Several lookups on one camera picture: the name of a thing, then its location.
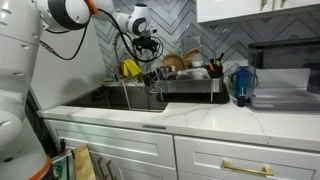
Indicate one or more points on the blue water bottle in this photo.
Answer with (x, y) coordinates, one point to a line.
(241, 83)

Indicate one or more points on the black drying mat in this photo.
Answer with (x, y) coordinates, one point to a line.
(200, 98)

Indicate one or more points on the dark steel sink basin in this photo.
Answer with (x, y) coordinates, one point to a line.
(113, 96)

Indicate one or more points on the black utensil holder with utensils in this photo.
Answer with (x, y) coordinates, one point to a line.
(216, 71)

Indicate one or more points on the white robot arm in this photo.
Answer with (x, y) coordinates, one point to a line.
(16, 66)

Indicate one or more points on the wooden bowl with heart mark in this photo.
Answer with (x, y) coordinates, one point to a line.
(174, 62)

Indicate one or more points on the clear teal plastic box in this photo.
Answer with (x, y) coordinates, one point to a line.
(61, 166)

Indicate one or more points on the gold upper cabinet knob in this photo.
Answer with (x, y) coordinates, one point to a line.
(263, 2)
(283, 2)

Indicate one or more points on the small black cylinder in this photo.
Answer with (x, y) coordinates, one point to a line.
(241, 101)

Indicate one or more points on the plain wooden bowl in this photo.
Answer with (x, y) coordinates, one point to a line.
(191, 55)

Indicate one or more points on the yellow sponge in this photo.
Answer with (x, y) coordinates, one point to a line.
(108, 80)

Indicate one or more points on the dark tinted plastic appliance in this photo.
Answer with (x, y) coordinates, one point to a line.
(283, 73)

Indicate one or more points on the gold spring neck faucet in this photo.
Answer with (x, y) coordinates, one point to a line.
(116, 53)

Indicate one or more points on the wooden board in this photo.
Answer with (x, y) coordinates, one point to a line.
(83, 163)

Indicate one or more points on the white upper cabinet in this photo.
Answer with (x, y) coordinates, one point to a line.
(233, 10)

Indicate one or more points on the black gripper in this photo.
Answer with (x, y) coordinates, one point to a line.
(145, 41)

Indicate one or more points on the white base cabinet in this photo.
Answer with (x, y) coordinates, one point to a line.
(133, 146)

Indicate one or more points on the yellow rubber gloves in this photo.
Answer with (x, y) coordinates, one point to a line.
(130, 68)

